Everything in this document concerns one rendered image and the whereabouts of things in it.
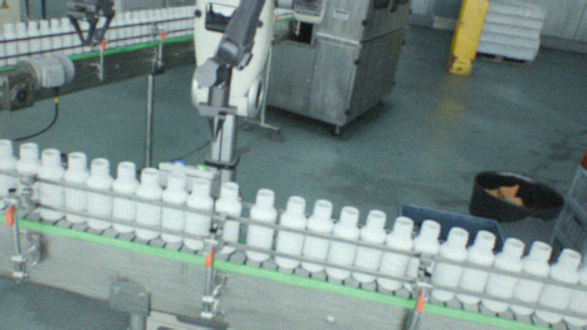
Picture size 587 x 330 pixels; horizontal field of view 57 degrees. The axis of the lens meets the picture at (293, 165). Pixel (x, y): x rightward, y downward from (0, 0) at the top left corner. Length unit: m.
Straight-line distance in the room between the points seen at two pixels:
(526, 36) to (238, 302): 9.68
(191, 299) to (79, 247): 0.29
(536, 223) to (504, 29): 7.84
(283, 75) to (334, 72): 0.51
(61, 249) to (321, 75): 3.78
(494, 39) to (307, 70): 6.04
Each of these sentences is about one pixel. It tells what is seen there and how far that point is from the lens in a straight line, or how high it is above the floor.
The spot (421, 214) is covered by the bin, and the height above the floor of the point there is 0.92.
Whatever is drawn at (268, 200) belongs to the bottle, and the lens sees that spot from 1.19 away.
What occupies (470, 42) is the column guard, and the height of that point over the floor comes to 0.49.
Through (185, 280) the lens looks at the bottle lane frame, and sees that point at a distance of 1.30.
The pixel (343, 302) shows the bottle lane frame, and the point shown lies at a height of 0.96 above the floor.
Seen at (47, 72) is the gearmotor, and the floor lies 1.01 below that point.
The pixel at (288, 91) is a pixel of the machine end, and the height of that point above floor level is 0.31.
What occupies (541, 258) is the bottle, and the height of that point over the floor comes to 1.15.
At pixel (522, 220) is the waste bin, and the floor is 0.57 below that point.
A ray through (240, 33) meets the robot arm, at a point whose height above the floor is 1.46.
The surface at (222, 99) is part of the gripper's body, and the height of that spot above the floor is 1.28.
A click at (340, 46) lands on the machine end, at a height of 0.82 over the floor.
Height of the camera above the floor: 1.71
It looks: 24 degrees down
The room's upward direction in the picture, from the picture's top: 9 degrees clockwise
